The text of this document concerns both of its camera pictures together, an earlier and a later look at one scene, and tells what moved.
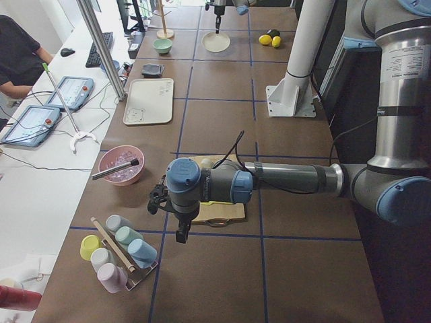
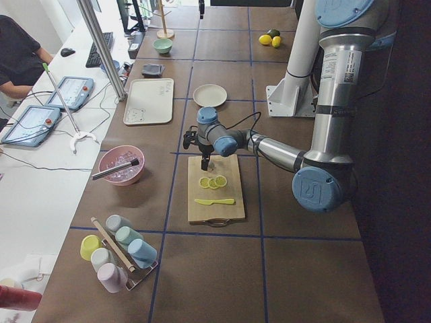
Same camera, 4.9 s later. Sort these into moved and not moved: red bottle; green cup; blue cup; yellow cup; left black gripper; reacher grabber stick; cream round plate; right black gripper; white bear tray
Moved: right black gripper; cream round plate; left black gripper
Not moved: reacher grabber stick; blue cup; white bear tray; yellow cup; red bottle; green cup
